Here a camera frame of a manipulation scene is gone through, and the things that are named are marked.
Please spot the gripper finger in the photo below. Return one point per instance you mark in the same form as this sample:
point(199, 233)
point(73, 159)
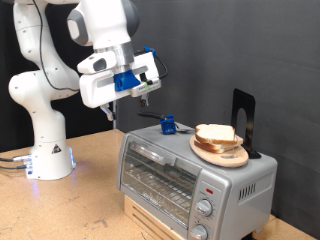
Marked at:
point(108, 112)
point(145, 100)

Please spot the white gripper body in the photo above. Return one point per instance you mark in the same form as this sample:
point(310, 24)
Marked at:
point(96, 93)

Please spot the metal spatula with blue block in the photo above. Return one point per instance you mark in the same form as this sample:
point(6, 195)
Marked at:
point(167, 125)

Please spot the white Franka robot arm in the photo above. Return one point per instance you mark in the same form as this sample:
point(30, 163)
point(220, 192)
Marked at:
point(43, 133)

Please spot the metal oven rack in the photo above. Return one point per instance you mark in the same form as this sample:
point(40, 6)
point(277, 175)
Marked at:
point(160, 190)

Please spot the silver toaster oven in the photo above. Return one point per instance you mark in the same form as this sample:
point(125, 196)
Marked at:
point(213, 173)

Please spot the silver oven knob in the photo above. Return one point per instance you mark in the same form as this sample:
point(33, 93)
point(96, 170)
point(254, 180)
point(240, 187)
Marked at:
point(204, 207)
point(199, 232)

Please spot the vertical metal pole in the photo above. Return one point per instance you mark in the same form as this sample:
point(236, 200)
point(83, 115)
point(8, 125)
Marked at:
point(115, 116)

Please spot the black metal bookend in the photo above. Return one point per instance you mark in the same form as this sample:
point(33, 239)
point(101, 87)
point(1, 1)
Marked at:
point(238, 106)

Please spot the round wooden board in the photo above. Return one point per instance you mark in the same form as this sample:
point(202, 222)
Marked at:
point(223, 159)

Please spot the white wrist camera blue mount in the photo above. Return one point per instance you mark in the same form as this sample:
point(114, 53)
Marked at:
point(125, 81)

